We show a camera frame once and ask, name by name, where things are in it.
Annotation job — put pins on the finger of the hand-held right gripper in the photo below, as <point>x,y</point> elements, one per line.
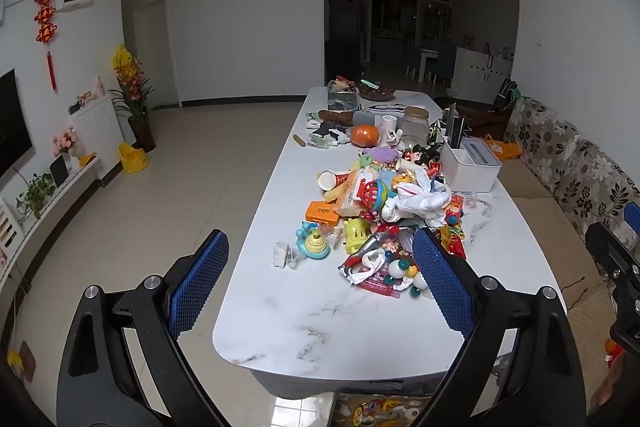
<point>600,239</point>

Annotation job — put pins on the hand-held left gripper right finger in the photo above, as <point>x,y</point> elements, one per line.
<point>442,282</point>

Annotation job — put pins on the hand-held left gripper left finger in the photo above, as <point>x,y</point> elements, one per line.
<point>197,287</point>

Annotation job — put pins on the red snack wrapper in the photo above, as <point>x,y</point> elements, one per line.
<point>367,257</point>

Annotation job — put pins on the blue cloth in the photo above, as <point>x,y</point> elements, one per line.
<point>634,227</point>

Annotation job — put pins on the beige quilted sofa cover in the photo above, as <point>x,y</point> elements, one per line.
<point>545,227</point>

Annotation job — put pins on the white plastic bag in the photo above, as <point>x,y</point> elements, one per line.
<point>417,202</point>

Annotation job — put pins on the small clear plastic cup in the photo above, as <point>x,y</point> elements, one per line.
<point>470,201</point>

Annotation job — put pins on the yellow plastic animal toy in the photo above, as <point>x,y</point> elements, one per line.
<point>355,234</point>

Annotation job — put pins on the colourful ball rattle toy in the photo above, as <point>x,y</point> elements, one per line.
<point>374,194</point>

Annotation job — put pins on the pile of colourful small toys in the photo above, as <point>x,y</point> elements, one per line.
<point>400,172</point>

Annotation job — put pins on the white tissue box organizer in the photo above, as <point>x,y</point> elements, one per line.
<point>470,167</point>

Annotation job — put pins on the orange cartoon cloth bag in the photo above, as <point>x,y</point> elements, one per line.
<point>502,148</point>

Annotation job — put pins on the orange flat box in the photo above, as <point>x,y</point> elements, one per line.
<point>322,212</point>

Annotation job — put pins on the cardboard box with toys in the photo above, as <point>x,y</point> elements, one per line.
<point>380,409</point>

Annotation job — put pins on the purple plush toy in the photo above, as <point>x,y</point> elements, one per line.
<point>378,154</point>

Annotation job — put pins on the yellow potty chair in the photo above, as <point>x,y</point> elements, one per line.
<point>134,158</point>

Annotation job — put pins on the white paper cup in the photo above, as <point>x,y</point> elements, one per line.
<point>327,181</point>

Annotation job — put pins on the black upright box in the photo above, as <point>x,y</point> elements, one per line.
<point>457,127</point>

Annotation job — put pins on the clear glass jar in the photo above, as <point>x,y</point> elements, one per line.
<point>415,127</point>

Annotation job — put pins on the white mug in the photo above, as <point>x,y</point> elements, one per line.
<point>387,127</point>

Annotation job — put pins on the white television stand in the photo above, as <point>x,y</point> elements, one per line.
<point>50,212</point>

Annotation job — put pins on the orange round ball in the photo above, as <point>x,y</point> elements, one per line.
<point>365,135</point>

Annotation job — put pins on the dark backpack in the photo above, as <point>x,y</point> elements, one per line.
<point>507,96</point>

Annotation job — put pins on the short wooden stick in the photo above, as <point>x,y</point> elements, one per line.
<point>299,141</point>

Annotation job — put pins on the white radiator cabinet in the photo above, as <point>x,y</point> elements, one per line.
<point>97,132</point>

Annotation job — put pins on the green potted plant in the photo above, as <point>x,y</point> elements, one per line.
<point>36,194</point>

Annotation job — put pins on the brown plush toy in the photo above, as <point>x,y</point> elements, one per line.
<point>337,117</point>

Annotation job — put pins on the pink flower bouquet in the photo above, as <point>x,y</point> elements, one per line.
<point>66,142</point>

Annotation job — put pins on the brown bowl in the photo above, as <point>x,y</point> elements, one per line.
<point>376,92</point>

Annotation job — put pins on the yellow flower plant in vase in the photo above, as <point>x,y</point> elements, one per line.
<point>132,92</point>

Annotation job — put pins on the white sideboard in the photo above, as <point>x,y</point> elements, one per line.
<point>480,69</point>

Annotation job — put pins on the basket of snacks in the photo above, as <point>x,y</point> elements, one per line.
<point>342,97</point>

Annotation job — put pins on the blue dining chair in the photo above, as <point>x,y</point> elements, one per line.
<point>445,59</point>

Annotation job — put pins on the white door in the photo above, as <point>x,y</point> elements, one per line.
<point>157,52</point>

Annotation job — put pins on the black television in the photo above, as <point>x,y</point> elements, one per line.
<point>12,127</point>

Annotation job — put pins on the black tablet frame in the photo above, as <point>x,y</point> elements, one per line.
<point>59,171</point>

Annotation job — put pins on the red knot wall hanging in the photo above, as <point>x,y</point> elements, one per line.
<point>46,17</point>

